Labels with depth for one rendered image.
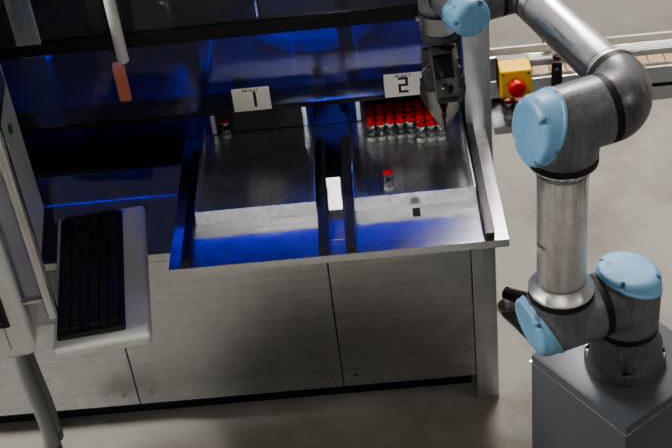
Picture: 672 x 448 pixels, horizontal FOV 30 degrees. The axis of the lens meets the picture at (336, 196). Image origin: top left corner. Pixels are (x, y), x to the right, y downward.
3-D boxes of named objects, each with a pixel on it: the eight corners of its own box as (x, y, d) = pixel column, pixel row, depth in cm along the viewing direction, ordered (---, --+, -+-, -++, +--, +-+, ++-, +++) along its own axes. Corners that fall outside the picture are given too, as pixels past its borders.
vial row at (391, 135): (367, 137, 288) (365, 120, 285) (445, 129, 288) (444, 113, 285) (367, 142, 286) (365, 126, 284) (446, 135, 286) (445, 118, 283)
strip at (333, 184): (328, 199, 271) (325, 177, 268) (342, 198, 271) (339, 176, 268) (330, 240, 260) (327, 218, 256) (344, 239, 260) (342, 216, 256)
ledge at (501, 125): (487, 102, 299) (487, 95, 298) (541, 96, 298) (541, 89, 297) (494, 135, 288) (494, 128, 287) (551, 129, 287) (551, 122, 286)
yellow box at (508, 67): (496, 82, 287) (495, 55, 283) (527, 79, 287) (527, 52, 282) (500, 100, 281) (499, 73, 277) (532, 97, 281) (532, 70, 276)
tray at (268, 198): (205, 135, 296) (203, 123, 293) (315, 125, 295) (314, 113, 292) (196, 225, 268) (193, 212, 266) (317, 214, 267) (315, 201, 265)
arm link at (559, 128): (615, 349, 225) (627, 93, 193) (541, 376, 222) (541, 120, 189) (581, 309, 235) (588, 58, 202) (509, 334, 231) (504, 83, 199)
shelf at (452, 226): (186, 144, 297) (184, 138, 296) (481, 116, 294) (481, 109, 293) (169, 277, 259) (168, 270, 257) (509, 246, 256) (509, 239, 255)
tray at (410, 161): (348, 122, 294) (347, 110, 292) (459, 111, 293) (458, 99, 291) (354, 211, 267) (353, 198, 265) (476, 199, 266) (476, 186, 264)
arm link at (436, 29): (459, 18, 236) (416, 22, 236) (460, 39, 239) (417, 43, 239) (455, -1, 242) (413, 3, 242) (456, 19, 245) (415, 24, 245)
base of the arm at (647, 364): (682, 360, 236) (686, 321, 230) (625, 399, 229) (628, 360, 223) (623, 319, 246) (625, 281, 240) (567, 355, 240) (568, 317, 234)
